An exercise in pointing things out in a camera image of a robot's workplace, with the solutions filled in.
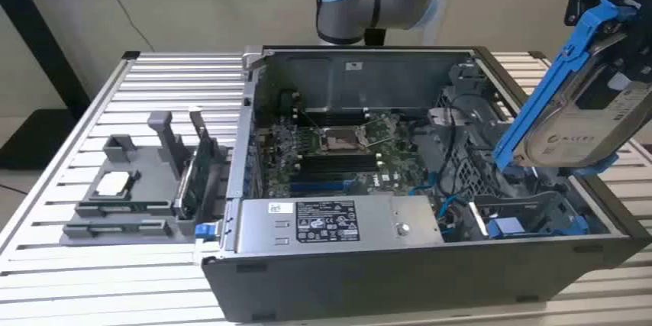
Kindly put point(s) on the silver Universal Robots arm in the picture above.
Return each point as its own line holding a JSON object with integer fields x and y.
{"x": 350, "y": 9}

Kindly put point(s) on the black board slot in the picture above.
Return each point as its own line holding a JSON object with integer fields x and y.
{"x": 338, "y": 159}
{"x": 338, "y": 169}

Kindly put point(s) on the blue expansion slot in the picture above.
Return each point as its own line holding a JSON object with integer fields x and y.
{"x": 320, "y": 186}

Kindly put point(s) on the black table corner cap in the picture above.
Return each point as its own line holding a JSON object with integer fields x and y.
{"x": 132, "y": 55}
{"x": 536, "y": 54}

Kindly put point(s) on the white upright profile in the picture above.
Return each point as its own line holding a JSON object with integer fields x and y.
{"x": 429, "y": 32}

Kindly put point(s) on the grey perforated drive cage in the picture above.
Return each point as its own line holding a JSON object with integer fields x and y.
{"x": 470, "y": 167}

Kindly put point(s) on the green motherboard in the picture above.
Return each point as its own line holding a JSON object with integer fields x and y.
{"x": 397, "y": 165}

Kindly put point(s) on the CPU socket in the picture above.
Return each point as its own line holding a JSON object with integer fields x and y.
{"x": 338, "y": 141}

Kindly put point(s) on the black case fan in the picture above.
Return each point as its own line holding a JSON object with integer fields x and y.
{"x": 286, "y": 99}

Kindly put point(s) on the silver power supply unit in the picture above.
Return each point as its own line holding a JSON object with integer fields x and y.
{"x": 376, "y": 219}

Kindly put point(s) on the black open PC case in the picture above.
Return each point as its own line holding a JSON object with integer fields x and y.
{"x": 356, "y": 288}

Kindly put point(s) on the green graphics card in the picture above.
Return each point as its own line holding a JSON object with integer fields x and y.
{"x": 196, "y": 181}

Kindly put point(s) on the blue case latch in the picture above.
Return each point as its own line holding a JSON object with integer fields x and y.
{"x": 204, "y": 231}

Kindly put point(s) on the grey parts rack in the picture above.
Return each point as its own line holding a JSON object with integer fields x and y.
{"x": 148, "y": 173}

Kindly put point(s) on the silver CPU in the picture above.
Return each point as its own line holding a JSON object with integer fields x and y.
{"x": 114, "y": 184}

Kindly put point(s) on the green RAM stick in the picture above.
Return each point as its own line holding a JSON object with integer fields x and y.
{"x": 126, "y": 208}

